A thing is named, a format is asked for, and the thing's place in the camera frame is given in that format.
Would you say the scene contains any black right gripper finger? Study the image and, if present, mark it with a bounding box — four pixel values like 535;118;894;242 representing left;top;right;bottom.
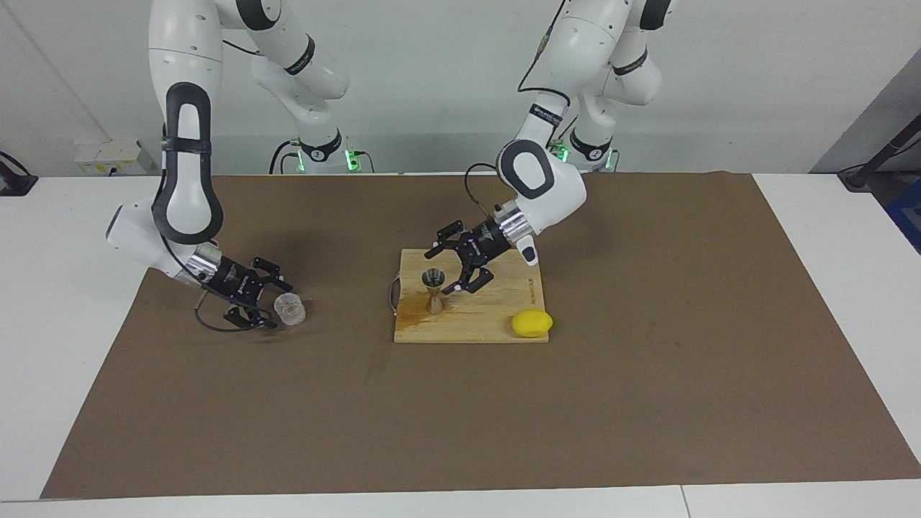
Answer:
250;257;285;290
224;306;276;330

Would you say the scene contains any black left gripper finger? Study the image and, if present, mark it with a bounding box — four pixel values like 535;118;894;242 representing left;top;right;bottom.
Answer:
425;219;468;258
443;268;496;294

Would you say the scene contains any clear glass cup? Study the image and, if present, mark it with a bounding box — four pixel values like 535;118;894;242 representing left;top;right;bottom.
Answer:
273;292;307;327

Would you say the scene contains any steel jigger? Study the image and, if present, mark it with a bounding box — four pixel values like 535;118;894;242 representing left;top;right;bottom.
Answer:
421;268;448;315

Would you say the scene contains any wooden cutting board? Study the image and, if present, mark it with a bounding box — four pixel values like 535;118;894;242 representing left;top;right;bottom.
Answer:
389;248;550;344

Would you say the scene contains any yellow lemon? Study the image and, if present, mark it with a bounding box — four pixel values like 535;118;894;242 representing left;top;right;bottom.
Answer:
511;309;554;338

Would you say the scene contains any brown table mat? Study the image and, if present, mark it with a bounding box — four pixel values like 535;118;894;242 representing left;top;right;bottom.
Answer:
40;171;921;499

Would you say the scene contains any white power box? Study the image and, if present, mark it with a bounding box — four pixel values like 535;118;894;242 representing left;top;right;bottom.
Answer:
74;140;155;177

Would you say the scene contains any black stand foot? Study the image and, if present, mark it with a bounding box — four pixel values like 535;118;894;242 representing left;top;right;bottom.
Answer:
0;151;38;196

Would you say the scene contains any black tripod leg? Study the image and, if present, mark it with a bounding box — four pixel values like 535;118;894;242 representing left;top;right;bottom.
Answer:
838;115;921;191

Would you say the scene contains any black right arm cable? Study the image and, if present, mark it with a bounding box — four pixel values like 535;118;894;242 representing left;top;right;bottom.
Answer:
160;122;253;334

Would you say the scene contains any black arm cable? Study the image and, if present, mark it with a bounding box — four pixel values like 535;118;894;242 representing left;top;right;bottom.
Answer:
160;122;253;334
464;0;576;217

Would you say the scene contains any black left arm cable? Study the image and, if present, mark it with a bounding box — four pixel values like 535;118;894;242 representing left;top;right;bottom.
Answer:
464;0;576;217

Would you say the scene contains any black base cable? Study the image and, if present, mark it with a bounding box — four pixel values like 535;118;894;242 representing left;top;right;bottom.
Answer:
270;140;299;173

